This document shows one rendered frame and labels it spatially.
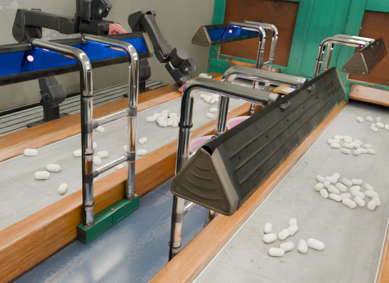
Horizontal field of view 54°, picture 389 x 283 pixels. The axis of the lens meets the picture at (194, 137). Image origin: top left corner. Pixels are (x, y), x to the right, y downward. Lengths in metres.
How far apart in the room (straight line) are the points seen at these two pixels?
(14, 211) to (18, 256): 0.15
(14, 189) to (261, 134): 0.73
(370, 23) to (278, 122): 1.58
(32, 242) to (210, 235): 0.37
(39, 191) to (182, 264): 0.45
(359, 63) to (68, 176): 0.93
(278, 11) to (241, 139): 1.79
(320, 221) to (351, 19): 1.28
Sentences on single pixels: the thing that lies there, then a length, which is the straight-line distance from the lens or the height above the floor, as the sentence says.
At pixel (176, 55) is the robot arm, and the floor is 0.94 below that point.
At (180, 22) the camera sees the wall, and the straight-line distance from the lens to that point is 3.33.
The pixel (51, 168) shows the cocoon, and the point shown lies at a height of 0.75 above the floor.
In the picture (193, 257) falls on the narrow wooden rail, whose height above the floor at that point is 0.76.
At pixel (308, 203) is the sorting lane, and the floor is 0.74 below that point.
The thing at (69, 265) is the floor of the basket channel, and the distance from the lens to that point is 0.92.
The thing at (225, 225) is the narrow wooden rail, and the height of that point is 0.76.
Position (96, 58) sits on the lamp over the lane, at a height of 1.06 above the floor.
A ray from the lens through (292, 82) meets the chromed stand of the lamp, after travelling 0.73.
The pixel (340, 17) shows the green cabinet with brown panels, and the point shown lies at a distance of 2.12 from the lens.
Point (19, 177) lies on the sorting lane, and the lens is 1.13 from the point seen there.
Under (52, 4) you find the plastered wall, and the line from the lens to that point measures 3.75.
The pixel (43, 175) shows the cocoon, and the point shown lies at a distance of 1.10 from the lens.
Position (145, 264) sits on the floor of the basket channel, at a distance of 0.91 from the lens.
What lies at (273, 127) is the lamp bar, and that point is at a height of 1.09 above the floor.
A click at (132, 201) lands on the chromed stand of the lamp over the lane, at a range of 1.05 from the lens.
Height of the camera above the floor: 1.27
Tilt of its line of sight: 22 degrees down
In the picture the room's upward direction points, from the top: 6 degrees clockwise
